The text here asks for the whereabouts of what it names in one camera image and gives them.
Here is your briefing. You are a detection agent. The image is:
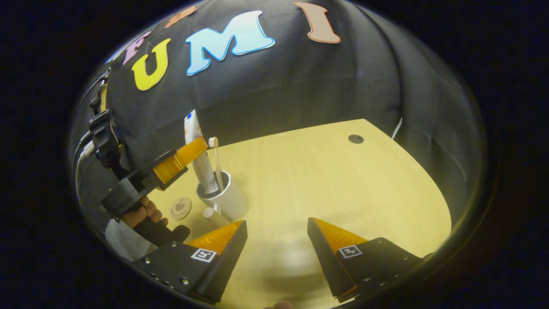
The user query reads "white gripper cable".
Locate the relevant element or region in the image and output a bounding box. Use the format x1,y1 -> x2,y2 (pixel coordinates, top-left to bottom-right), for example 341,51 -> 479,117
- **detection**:
75,139 -> 96,204

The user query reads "round wooden coaster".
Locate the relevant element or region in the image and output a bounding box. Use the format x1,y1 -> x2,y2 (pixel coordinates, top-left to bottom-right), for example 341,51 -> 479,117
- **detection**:
170,197 -> 193,221

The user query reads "black backdrop cloth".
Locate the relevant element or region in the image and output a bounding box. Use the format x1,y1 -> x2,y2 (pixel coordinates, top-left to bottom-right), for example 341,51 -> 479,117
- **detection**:
69,0 -> 489,241

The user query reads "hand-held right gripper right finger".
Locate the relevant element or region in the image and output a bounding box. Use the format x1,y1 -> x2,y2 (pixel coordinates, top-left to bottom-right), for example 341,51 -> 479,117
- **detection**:
307,217 -> 429,303

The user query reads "white toothpaste tube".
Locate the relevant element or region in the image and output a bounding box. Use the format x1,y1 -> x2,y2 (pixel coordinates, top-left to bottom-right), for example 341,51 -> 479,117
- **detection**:
184,109 -> 220,194

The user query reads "light wooden desktop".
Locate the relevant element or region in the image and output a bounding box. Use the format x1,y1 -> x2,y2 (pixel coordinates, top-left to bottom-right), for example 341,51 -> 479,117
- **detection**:
146,119 -> 452,309

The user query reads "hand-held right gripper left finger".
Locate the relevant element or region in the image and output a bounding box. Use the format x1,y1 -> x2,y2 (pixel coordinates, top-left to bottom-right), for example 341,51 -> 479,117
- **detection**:
133,220 -> 248,305

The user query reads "white cup with wooden handle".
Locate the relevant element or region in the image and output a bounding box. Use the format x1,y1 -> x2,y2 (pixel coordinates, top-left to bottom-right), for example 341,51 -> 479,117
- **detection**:
196,170 -> 250,228

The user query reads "white toothbrush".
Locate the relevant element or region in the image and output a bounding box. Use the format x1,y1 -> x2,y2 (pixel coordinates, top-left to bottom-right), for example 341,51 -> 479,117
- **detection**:
208,136 -> 226,191

